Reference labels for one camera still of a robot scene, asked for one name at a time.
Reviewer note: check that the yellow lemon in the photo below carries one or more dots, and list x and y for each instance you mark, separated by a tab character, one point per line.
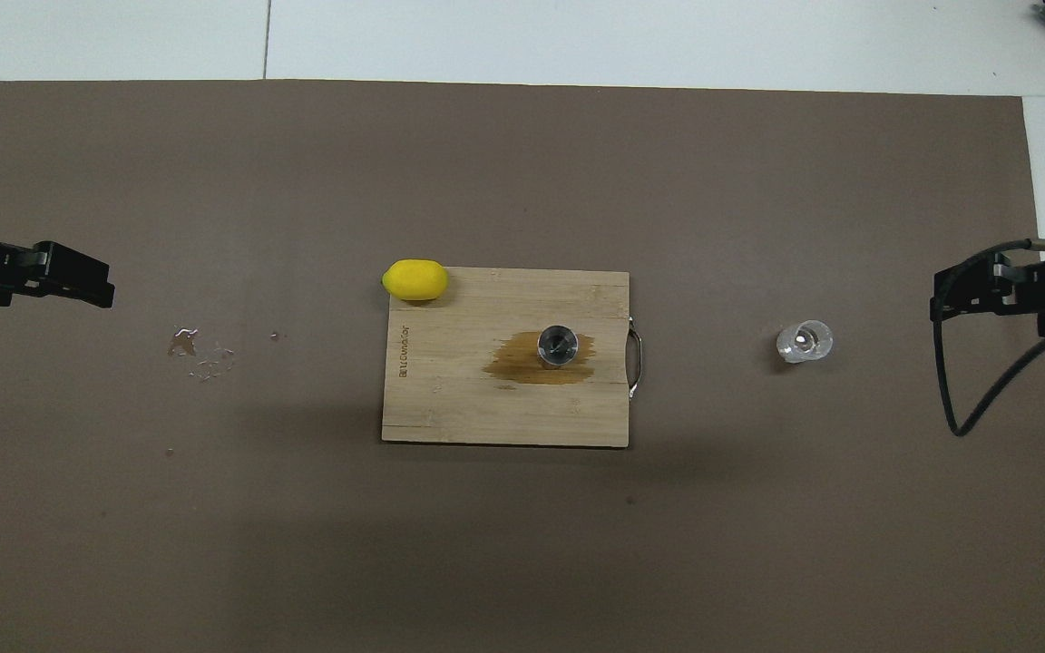
415	280

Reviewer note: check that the steel double jigger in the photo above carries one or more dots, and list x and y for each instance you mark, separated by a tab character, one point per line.
557	345

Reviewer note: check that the clear glass cup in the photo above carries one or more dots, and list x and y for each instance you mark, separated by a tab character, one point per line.
804	342

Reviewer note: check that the wooden cutting board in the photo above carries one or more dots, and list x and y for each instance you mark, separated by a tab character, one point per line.
459	399

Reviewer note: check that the brown table mat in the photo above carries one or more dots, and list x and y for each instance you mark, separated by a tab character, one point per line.
522	544

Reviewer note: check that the clear water spill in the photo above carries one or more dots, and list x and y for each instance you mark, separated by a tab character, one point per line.
185	343

